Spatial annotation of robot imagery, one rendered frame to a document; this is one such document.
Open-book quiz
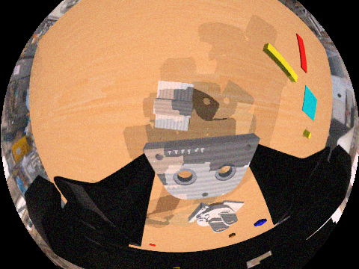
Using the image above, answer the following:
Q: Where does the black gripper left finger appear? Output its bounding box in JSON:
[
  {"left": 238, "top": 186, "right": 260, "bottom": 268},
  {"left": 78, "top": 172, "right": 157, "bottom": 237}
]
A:
[{"left": 54, "top": 153, "right": 156, "bottom": 247}]

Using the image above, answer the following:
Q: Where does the red flat bar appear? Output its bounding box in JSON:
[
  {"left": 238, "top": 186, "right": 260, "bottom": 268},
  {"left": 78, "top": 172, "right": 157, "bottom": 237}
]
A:
[{"left": 296, "top": 34, "right": 307, "bottom": 72}]

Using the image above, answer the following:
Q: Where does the cyan rectangular plate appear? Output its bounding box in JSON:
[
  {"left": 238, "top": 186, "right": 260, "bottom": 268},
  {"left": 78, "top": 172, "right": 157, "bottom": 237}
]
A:
[{"left": 302, "top": 85, "right": 317, "bottom": 121}]

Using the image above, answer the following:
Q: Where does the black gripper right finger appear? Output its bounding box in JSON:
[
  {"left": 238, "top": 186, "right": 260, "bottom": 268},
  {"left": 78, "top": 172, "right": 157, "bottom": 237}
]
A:
[{"left": 248, "top": 143, "right": 330, "bottom": 225}]

